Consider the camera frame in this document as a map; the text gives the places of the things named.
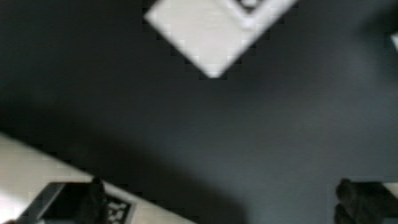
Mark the white table leg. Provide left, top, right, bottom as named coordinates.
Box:
left=391, top=32, right=398, bottom=51
left=144, top=0, right=299, bottom=78

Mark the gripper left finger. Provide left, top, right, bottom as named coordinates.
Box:
left=16, top=178, right=107, bottom=224

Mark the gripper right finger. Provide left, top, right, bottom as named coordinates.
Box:
left=334, top=179, right=398, bottom=224

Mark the white square tabletop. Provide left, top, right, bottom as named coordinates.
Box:
left=0, top=134, right=196, bottom=224

